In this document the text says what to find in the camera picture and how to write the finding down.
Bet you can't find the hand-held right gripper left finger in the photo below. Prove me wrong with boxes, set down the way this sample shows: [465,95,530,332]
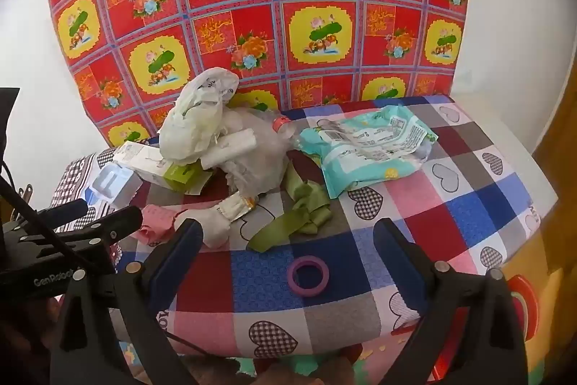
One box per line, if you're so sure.
[49,218,206,385]

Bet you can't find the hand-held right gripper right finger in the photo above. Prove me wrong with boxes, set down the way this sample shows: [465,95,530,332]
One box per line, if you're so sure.
[373,217,528,385]

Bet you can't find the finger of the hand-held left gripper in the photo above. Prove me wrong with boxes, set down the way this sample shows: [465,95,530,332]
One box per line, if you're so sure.
[60,206,143,253]
[35,199,89,230]

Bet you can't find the white moulded plastic tray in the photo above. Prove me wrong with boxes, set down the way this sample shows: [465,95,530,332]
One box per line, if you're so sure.
[85,165,144,210]

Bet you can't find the pink cloth piece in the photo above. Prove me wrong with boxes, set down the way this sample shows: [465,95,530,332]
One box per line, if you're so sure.
[131,205,190,248]

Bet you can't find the white box with green edges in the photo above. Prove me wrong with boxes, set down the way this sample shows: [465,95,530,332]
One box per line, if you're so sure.
[112,141,215,195]

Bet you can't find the white cloth wad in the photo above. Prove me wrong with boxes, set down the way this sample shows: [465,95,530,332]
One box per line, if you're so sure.
[199,128,259,170]

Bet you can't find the white crumpled packet orange end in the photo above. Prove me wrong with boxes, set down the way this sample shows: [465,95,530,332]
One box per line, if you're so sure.
[178,192,261,250]

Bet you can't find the checkered heart print blanket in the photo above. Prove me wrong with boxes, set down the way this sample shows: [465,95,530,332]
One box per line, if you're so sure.
[108,94,557,361]

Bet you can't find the green fabric ribbon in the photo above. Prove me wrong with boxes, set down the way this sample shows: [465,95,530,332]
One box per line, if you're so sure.
[246,162,334,253]

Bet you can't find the purple tape roll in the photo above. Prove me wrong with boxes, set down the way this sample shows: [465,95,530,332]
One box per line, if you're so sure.
[287,256,331,294]

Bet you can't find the white plastic bag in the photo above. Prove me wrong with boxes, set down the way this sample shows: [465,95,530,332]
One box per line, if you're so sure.
[159,68,241,165]

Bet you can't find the teal wipes packet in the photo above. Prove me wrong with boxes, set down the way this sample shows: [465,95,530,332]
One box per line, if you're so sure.
[298,104,439,200]

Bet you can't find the clear plastic bag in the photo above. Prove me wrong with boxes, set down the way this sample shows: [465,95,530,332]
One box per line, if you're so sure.
[216,110,294,198]

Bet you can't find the red plastic stool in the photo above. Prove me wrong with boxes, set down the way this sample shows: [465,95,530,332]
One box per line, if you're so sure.
[428,272,542,381]

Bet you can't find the crumpled clear plastic bottle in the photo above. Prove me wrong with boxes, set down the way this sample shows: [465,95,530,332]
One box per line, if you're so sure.
[225,108,316,156]

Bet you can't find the wooden wardrobe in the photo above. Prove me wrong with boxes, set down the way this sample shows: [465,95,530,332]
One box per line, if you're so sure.
[534,65,577,214]

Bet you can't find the thick black cable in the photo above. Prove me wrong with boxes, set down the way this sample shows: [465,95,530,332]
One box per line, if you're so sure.
[0,175,91,268]

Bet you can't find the thin black cord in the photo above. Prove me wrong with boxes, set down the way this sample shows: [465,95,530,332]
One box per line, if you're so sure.
[160,324,212,356]

